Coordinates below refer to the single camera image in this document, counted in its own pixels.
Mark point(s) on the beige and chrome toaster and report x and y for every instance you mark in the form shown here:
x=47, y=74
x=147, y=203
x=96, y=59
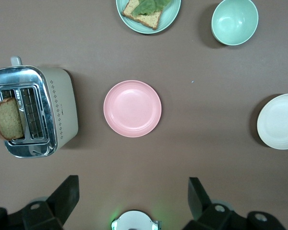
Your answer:
x=60, y=103

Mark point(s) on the bread slice under lettuce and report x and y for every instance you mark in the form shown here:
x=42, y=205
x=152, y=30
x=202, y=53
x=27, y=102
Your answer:
x=148, y=21

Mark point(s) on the green bowl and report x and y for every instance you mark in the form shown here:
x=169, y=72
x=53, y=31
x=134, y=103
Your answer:
x=234, y=22

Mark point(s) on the brown table cloth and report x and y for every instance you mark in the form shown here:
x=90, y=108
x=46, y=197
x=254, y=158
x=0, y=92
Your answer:
x=182, y=153

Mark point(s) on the pink shallow plate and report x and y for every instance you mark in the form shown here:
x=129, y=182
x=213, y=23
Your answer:
x=132, y=108

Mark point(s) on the green plate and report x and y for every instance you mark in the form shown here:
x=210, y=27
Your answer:
x=169, y=16

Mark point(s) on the brown bread slice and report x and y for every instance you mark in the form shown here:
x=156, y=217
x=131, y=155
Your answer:
x=8, y=119

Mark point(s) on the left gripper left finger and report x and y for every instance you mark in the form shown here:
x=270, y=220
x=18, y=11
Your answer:
x=60, y=206

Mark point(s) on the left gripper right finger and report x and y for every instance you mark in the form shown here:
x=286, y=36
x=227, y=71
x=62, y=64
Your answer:
x=201, y=208

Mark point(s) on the beige shallow plate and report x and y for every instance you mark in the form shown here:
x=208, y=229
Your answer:
x=280, y=122

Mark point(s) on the green lettuce leaf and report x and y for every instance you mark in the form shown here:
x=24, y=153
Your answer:
x=146, y=6

